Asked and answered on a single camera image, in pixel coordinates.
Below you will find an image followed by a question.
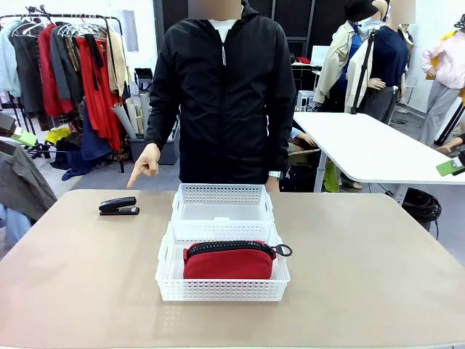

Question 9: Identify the black stapler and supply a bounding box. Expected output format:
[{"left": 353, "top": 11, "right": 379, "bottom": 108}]
[{"left": 98, "top": 196, "right": 141, "bottom": 217}]

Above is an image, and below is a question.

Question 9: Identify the red zippered pencil case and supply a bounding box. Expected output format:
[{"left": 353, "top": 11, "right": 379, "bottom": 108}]
[{"left": 182, "top": 239, "right": 294, "bottom": 280}]

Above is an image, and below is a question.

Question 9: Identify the person's left forearm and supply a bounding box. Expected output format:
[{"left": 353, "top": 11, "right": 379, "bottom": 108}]
[{"left": 267, "top": 108, "right": 297, "bottom": 174}]

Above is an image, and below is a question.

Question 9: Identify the person's right forearm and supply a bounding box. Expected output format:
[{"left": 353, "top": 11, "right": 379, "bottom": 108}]
[{"left": 144, "top": 97, "right": 182, "bottom": 150}]

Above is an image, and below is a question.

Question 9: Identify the person's right hand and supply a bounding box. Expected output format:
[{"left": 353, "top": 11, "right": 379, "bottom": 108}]
[{"left": 126, "top": 143, "right": 161, "bottom": 189}]

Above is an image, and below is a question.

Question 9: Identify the mannequin hand with dark sleeve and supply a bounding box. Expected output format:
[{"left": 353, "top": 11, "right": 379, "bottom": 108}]
[{"left": 434, "top": 132, "right": 465, "bottom": 154}]

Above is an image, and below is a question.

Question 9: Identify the yellow cloth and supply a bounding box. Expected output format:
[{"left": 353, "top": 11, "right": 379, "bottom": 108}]
[{"left": 45, "top": 127, "right": 72, "bottom": 145}]

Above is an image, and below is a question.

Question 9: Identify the grey tweed jacket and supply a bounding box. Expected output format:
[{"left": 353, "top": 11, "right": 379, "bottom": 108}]
[{"left": 0, "top": 140, "right": 58, "bottom": 221}]

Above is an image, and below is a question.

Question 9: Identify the dark brown hanging coat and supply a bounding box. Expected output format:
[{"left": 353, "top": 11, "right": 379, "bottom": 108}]
[{"left": 9, "top": 31, "right": 47, "bottom": 117}]

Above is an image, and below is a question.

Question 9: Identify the navy blue skirt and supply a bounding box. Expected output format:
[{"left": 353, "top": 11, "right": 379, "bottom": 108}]
[{"left": 61, "top": 105, "right": 113, "bottom": 181}]

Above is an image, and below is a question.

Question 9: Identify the red hanging jacket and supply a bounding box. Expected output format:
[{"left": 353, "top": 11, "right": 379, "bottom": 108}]
[{"left": 38, "top": 23, "right": 76, "bottom": 117}]

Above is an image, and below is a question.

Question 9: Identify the light blue hanging garment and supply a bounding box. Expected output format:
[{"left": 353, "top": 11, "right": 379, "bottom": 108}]
[{"left": 0, "top": 20, "right": 23, "bottom": 97}]

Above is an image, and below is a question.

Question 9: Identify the long red hanging dress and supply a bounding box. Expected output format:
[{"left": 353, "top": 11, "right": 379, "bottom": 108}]
[{"left": 74, "top": 36, "right": 126, "bottom": 152}]

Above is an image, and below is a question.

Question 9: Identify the dark grey hanging jacket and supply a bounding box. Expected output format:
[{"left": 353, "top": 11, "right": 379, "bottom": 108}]
[{"left": 49, "top": 25, "right": 84, "bottom": 103}]

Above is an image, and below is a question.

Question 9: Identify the white desk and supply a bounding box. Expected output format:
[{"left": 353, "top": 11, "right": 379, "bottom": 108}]
[{"left": 292, "top": 111, "right": 465, "bottom": 204}]

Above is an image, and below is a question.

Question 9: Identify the pale blue cloth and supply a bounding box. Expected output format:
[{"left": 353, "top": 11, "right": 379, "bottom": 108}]
[{"left": 0, "top": 203, "right": 32, "bottom": 252}]

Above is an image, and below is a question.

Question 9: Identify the mannequin in pink top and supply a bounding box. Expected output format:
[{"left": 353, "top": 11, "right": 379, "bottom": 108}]
[{"left": 417, "top": 14, "right": 465, "bottom": 146}]

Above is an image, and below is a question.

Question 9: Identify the grey paper roll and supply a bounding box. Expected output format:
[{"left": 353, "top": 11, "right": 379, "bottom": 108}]
[{"left": 110, "top": 102, "right": 137, "bottom": 139}]

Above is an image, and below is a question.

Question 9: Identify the black hanging scarf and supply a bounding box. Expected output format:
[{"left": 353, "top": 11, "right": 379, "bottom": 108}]
[{"left": 84, "top": 34, "right": 106, "bottom": 92}]

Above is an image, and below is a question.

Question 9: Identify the cream paper roll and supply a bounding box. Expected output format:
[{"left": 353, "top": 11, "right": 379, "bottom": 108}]
[{"left": 125, "top": 96, "right": 141, "bottom": 137}]

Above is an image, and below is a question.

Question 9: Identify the green bag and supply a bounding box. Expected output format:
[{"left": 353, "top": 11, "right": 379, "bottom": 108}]
[{"left": 323, "top": 159, "right": 341, "bottom": 193}]

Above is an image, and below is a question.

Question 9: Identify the beige hanging garment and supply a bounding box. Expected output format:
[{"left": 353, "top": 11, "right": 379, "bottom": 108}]
[{"left": 107, "top": 31, "right": 130, "bottom": 97}]

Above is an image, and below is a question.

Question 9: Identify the grey cardboard tube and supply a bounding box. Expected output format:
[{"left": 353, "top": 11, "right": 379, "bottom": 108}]
[{"left": 137, "top": 91, "right": 150, "bottom": 135}]

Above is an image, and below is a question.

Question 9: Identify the mannequin in navy top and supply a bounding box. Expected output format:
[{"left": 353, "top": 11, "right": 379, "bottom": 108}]
[{"left": 357, "top": 0, "right": 417, "bottom": 124}]

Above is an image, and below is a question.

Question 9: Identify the black metal clothes rack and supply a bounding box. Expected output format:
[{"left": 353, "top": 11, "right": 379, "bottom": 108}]
[{"left": 0, "top": 5, "right": 126, "bottom": 174}]

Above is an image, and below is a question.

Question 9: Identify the beige mannequin hand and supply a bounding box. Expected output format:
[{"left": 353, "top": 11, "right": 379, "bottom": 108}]
[{"left": 290, "top": 127, "right": 320, "bottom": 148}]

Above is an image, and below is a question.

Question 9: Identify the grey storage crate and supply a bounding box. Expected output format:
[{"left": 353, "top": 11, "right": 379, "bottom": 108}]
[{"left": 127, "top": 123, "right": 182, "bottom": 167}]

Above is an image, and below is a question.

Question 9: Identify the mannequin in beige trench coat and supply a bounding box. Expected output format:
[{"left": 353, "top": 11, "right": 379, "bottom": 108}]
[{"left": 312, "top": 0, "right": 381, "bottom": 113}]

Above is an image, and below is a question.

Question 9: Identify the black bucket hat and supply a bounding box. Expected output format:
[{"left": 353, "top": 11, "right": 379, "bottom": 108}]
[{"left": 344, "top": 0, "right": 379, "bottom": 23}]

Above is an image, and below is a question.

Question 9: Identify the person in black jacket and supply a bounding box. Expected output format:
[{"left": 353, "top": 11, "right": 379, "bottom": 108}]
[{"left": 144, "top": 0, "right": 297, "bottom": 193}]

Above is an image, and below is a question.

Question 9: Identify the white perforated plastic basket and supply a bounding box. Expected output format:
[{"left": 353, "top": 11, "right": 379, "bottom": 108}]
[
  {"left": 155, "top": 220, "right": 291, "bottom": 302},
  {"left": 170, "top": 182, "right": 276, "bottom": 239}
]

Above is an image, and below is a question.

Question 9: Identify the black cable coil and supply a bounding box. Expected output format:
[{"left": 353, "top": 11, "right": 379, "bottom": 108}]
[{"left": 401, "top": 187, "right": 443, "bottom": 222}]

